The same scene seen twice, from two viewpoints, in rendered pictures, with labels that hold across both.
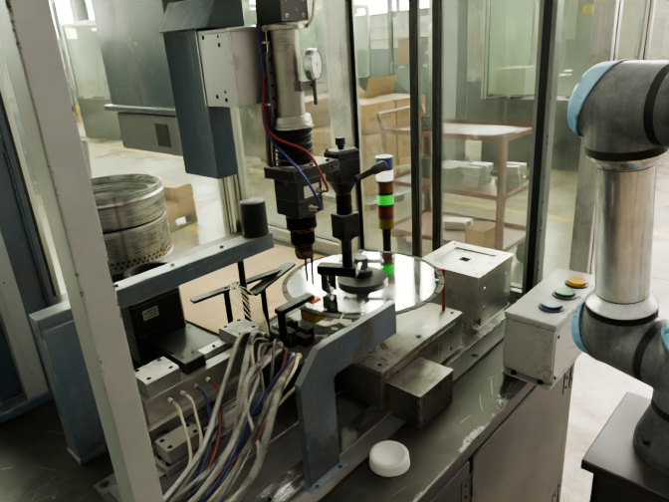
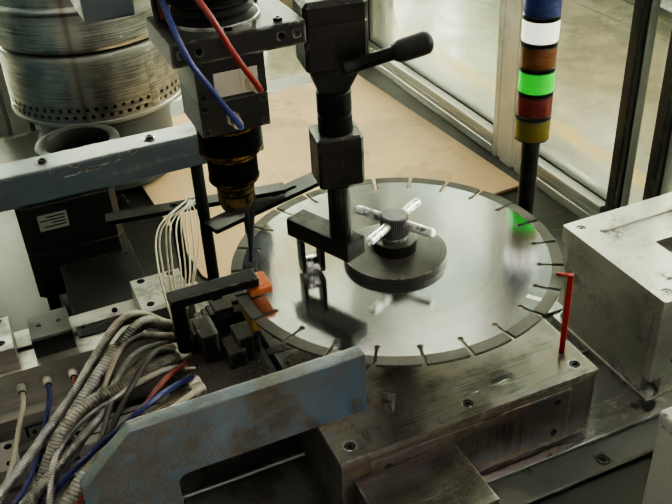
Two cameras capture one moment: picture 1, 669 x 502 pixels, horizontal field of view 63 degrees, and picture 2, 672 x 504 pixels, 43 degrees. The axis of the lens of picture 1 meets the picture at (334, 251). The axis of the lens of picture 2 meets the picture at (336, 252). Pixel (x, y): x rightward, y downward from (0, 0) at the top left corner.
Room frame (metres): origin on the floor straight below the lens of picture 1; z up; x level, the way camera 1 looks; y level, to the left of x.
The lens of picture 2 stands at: (0.38, -0.31, 1.46)
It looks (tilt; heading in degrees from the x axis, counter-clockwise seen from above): 33 degrees down; 24
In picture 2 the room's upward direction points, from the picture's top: 3 degrees counter-clockwise
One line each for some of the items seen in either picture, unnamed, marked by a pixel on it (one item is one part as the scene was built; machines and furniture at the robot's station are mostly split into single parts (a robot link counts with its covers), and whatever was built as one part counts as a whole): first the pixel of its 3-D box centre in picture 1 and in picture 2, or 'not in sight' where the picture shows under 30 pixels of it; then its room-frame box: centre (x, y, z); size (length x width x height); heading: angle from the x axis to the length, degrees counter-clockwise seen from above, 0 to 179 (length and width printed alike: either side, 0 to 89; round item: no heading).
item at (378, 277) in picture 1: (361, 274); (394, 246); (1.10, -0.06, 0.96); 0.11 x 0.11 x 0.03
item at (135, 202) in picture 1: (118, 246); (97, 75); (1.51, 0.62, 0.93); 0.31 x 0.31 x 0.36
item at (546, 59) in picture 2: (384, 186); (538, 53); (1.39, -0.14, 1.08); 0.05 x 0.04 x 0.03; 46
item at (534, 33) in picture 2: (384, 174); (540, 28); (1.39, -0.14, 1.11); 0.05 x 0.04 x 0.03; 46
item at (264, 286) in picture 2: (298, 315); (222, 310); (0.96, 0.08, 0.95); 0.10 x 0.03 x 0.07; 136
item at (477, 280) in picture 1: (464, 285); (661, 293); (1.30, -0.33, 0.82); 0.18 x 0.18 x 0.15; 46
